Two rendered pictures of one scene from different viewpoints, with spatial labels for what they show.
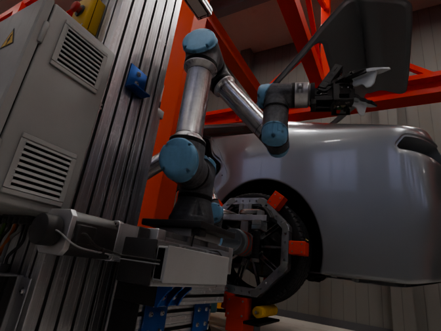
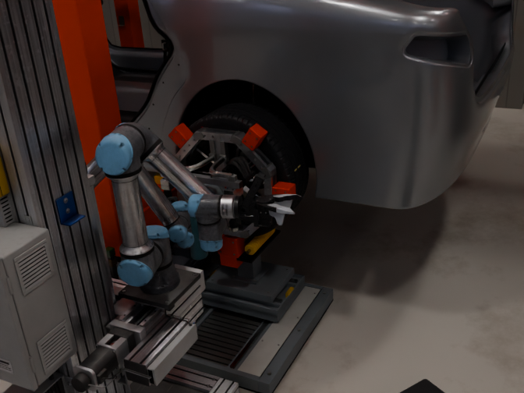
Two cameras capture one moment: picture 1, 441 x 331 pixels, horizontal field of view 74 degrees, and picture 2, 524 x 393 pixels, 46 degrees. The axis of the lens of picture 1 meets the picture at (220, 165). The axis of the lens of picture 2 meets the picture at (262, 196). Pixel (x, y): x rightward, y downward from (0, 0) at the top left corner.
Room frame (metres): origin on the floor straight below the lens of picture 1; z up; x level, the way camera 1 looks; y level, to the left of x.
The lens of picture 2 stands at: (-1.02, -0.23, 2.08)
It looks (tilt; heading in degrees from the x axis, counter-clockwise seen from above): 25 degrees down; 357
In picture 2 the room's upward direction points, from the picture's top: 4 degrees counter-clockwise
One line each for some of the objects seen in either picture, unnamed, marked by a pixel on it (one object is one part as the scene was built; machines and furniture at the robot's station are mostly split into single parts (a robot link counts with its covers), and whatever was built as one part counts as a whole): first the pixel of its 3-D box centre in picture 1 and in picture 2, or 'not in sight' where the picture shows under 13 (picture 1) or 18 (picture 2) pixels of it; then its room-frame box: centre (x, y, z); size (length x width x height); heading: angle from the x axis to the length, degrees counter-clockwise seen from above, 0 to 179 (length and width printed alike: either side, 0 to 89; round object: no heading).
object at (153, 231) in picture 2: (197, 176); (153, 245); (0.97, 0.07, 0.98); 0.13 x 0.12 x 0.14; 164
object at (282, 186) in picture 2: (298, 248); (284, 192); (1.59, -0.47, 0.85); 0.09 x 0.08 x 0.07; 59
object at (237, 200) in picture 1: (244, 243); (224, 183); (1.75, -0.20, 0.85); 0.54 x 0.07 x 0.54; 59
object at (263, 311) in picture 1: (266, 310); (260, 238); (1.78, -0.35, 0.51); 0.29 x 0.06 x 0.06; 149
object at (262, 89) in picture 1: (276, 96); (207, 207); (0.77, -0.14, 1.21); 0.11 x 0.08 x 0.09; 74
